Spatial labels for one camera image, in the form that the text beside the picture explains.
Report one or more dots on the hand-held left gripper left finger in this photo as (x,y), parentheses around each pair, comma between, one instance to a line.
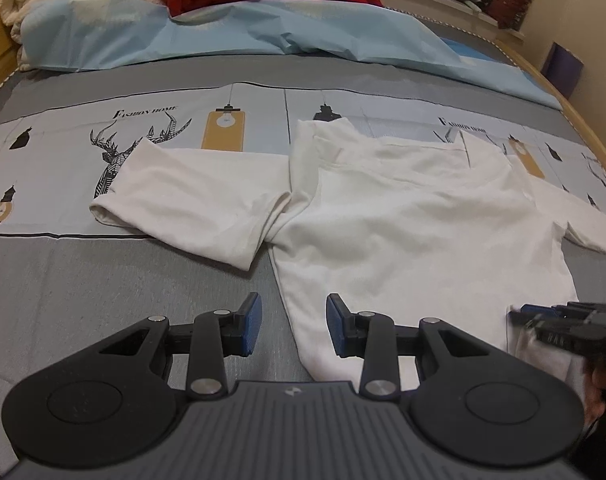
(252,325)

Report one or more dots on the grey printed bed sheet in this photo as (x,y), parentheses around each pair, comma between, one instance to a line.
(133,270)

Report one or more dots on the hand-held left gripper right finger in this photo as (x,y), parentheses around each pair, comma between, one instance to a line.
(335,327)

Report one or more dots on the white window sill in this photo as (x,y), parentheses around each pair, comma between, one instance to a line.
(433,7)

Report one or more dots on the white t-shirt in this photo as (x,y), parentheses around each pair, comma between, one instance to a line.
(408,220)

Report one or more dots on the purple box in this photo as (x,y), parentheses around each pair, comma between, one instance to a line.
(562,70)

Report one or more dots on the light blue quilt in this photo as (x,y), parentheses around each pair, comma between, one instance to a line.
(223,35)

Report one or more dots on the person's right hand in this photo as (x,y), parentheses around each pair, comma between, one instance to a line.
(594,400)

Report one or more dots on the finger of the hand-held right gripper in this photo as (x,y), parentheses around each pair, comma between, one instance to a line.
(565,336)
(535,310)

